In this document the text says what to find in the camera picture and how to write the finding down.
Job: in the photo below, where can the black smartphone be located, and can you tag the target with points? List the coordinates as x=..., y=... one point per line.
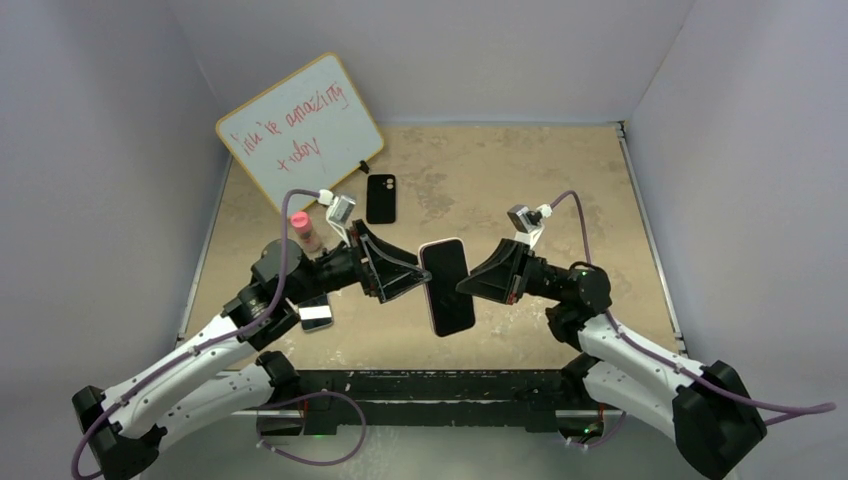
x=315, y=314

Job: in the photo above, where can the pink edged smartphone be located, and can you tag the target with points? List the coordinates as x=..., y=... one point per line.
x=450, y=311

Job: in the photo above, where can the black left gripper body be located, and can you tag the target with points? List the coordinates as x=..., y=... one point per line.
x=356, y=254

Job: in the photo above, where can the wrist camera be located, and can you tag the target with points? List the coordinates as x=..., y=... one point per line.
x=524, y=219
x=340, y=209

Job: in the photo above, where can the black phone case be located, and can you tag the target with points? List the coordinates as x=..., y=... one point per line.
x=381, y=202

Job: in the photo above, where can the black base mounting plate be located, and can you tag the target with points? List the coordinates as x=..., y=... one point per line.
x=538, y=401

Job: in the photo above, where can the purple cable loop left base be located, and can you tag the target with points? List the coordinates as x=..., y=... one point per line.
x=317, y=418

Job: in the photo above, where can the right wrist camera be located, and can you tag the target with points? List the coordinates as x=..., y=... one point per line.
x=524, y=219

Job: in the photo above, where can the whiteboard with red writing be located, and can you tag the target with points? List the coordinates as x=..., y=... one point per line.
x=308, y=131

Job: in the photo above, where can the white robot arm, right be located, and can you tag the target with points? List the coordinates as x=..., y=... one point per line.
x=703, y=410

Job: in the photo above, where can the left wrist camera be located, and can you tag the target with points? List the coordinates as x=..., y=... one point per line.
x=340, y=209

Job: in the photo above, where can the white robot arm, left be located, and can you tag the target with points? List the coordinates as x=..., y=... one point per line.
x=226, y=366

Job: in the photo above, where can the pink capped bottle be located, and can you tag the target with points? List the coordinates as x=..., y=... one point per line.
x=304, y=229

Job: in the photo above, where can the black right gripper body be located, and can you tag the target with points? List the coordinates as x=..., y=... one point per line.
x=535, y=276

